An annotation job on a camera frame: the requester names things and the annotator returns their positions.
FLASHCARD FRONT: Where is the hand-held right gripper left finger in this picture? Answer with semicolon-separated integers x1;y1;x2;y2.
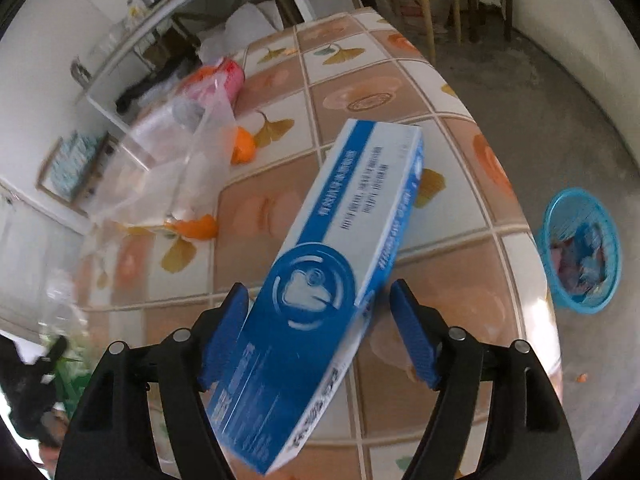
54;282;251;480

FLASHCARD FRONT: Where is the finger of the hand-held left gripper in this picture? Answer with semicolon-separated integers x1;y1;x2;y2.
42;335;70;376

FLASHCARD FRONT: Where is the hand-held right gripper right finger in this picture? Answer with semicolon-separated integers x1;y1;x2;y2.
390;279;583;480

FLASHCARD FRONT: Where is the orange peel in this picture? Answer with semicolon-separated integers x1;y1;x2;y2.
231;127;258;165
165;214;219;240

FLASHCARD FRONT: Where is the long blue white carton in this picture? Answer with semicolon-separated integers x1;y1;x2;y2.
205;119;425;476

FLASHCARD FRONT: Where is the blue plastic waste basket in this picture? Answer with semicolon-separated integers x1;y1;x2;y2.
537;187;623;316

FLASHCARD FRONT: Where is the clear plastic bag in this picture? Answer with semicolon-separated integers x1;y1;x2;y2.
85;57;240;226

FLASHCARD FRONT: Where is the pink packet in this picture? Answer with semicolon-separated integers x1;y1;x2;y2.
182;57;246;108

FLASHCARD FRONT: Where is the ginkgo patterned tablecloth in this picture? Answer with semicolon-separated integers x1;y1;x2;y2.
75;7;563;480

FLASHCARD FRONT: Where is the red card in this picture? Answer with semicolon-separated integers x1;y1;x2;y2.
550;242;576;286

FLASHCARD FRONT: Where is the floral patterned cushion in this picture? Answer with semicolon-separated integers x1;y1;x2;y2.
50;130;101;198

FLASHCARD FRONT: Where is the wooden chair with dark seat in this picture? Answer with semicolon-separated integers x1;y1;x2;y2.
36;130;121;216

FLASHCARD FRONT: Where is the black cloth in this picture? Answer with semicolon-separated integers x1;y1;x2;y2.
115;55;201;116

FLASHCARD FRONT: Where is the white sack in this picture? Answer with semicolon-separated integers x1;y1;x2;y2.
197;2;286;61

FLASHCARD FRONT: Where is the white side table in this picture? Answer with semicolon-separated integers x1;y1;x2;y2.
82;0;316;133

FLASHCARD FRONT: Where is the white box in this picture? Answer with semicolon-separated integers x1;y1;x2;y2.
307;0;358;23

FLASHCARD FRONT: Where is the white mattress with blue edge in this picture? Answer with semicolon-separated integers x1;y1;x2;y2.
502;0;640;141

